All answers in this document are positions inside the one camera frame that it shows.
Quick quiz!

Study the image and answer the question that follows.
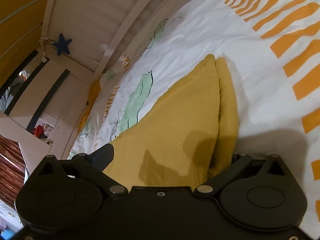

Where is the white leaf-print duvet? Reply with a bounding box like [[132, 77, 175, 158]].
[[67, 0, 320, 230]]

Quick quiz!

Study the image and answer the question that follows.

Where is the dark blue star ornament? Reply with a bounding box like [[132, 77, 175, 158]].
[[53, 33, 72, 56]]

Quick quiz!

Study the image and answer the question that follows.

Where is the red toy on shelf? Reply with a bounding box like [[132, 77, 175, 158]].
[[33, 125, 45, 139]]

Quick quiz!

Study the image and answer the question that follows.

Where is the white wooden bed frame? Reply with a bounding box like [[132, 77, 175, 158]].
[[0, 0, 201, 176]]

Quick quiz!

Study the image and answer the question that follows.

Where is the mustard yellow knit sweater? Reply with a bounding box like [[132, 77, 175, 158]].
[[104, 54, 239, 189]]

